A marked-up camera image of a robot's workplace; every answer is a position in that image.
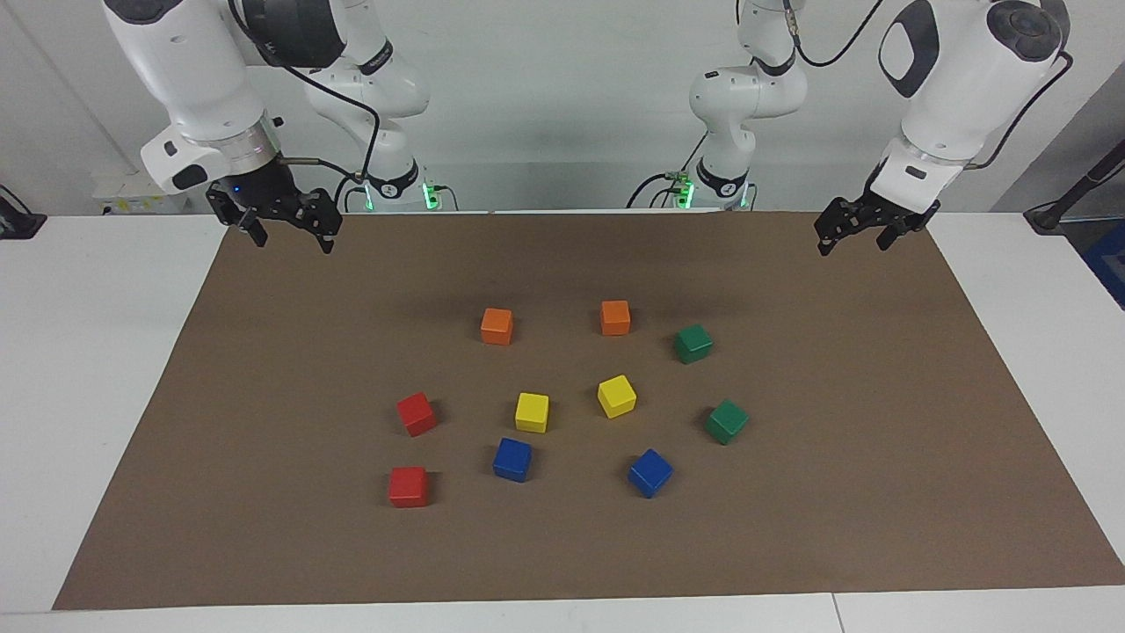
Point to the black clamp bracket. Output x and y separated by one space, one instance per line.
18 220

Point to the black stand pole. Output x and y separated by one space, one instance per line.
1077 189

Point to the green wooden cube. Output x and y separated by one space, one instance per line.
693 344
727 422

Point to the red wooden cube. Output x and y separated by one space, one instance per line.
409 487
417 414

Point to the orange wooden cube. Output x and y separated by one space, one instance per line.
615 318
497 326

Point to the white power box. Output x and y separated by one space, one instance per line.
136 192

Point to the blue crate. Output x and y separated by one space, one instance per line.
1109 264

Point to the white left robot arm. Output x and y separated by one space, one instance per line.
958 88

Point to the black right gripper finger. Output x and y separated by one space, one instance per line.
328 237
255 232

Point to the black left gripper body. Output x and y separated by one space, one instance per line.
879 209

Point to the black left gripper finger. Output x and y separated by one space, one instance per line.
888 237
825 241

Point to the brown table mat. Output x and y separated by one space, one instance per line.
571 545

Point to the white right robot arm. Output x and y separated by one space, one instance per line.
202 70

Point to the blue wooden cube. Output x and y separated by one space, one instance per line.
512 460
650 474

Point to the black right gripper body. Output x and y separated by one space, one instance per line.
264 193

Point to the yellow wooden cube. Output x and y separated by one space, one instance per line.
532 413
616 396

